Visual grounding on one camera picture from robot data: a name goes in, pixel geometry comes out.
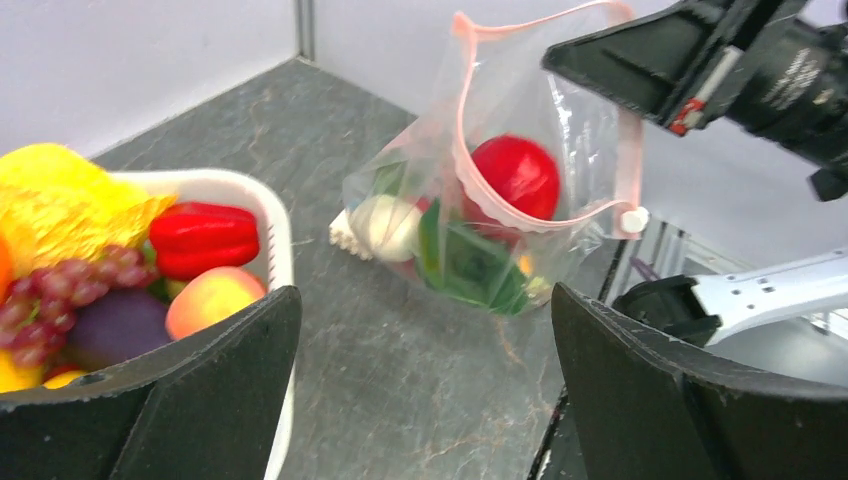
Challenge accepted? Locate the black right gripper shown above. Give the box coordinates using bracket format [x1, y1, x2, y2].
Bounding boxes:
[541, 1, 847, 202]

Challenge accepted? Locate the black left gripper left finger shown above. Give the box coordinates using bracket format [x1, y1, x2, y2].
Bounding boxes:
[1, 286, 302, 479]

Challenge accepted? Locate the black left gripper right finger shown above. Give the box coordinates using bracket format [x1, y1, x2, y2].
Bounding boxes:
[551, 284, 847, 479]

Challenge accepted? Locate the yellow pink peach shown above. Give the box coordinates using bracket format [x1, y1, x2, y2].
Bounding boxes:
[165, 267, 267, 340]

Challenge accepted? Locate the red pomegranate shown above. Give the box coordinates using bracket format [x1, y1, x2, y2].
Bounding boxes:
[471, 134, 561, 221]

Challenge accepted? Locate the clear zip top bag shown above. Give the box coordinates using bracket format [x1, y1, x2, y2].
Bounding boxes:
[329, 1, 650, 315]

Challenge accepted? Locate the white plastic basket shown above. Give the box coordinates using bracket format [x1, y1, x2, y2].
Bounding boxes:
[105, 168, 296, 480]

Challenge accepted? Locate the green leafy bok choy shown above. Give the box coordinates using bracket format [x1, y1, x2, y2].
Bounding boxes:
[415, 200, 530, 315]

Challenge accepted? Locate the white radish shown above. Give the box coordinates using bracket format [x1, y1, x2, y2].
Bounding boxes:
[349, 194, 423, 263]

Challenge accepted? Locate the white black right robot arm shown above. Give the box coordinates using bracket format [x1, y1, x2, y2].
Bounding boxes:
[541, 1, 847, 347]

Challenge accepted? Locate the dark purple eggplant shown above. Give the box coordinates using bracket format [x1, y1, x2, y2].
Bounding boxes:
[64, 289, 172, 371]

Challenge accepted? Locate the red bell pepper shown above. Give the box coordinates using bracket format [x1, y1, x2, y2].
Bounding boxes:
[149, 202, 261, 281]

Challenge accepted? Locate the purple grapes bunch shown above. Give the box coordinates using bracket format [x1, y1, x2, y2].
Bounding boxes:
[1, 245, 160, 368]

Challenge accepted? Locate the white and blue block stack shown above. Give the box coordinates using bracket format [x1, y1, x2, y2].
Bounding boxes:
[328, 210, 373, 261]

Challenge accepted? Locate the yellow corn cob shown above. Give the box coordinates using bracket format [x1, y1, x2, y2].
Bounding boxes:
[1, 143, 178, 275]

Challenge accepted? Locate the aluminium frame rail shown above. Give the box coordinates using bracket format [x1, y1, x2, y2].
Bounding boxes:
[294, 0, 317, 62]

